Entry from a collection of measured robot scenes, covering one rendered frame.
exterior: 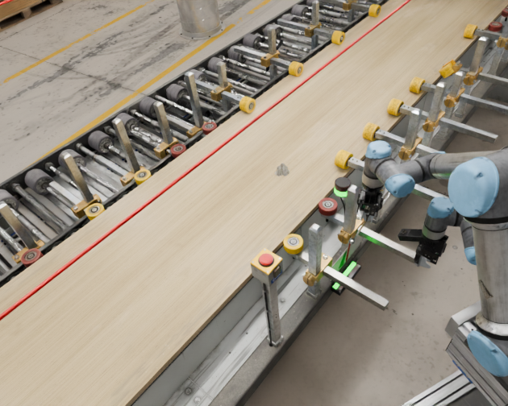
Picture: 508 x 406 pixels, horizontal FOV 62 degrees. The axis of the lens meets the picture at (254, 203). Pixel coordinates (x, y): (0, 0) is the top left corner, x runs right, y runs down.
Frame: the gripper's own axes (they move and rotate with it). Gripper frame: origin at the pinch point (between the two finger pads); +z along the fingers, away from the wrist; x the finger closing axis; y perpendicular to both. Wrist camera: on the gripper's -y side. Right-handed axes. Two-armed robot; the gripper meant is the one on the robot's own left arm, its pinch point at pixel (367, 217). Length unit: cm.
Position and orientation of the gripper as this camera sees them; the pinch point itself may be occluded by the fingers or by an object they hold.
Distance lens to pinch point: 163.9
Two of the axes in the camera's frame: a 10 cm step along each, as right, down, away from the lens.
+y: -3.4, 6.9, -6.4
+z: 0.7, 7.0, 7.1
